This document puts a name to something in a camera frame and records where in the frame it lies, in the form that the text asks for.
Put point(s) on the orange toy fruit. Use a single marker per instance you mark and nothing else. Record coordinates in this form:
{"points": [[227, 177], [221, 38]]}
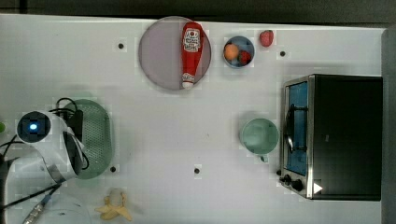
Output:
{"points": [[230, 52]]}

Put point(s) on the black toaster oven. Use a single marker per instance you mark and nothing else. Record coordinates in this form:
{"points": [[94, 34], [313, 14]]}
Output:
{"points": [[331, 137]]}

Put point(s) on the red toy strawberry in bowl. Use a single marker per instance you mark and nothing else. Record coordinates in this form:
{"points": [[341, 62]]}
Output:
{"points": [[244, 57]]}

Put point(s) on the pink toy strawberry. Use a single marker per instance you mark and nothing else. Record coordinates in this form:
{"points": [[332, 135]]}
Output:
{"points": [[267, 38]]}

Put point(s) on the peeled toy banana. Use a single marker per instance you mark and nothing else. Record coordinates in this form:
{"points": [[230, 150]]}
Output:
{"points": [[114, 206]]}

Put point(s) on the green plastic strainer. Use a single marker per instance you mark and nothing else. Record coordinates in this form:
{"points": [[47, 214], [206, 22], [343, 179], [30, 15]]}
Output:
{"points": [[96, 136]]}

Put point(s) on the red ketchup bottle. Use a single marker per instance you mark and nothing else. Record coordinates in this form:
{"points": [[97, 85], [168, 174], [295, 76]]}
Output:
{"points": [[191, 52]]}

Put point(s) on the green toy lime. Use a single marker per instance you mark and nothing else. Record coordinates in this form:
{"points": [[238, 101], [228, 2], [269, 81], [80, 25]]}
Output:
{"points": [[2, 127]]}

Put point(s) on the green mug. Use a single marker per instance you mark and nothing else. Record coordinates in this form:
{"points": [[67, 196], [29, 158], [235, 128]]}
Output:
{"points": [[260, 137]]}

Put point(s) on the blue bowl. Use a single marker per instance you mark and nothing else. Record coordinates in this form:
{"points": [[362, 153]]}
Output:
{"points": [[243, 43]]}

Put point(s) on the grey round plate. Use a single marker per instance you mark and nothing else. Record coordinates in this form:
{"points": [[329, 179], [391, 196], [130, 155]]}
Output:
{"points": [[160, 53]]}

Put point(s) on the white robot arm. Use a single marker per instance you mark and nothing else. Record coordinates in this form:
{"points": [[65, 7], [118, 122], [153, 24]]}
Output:
{"points": [[30, 184]]}

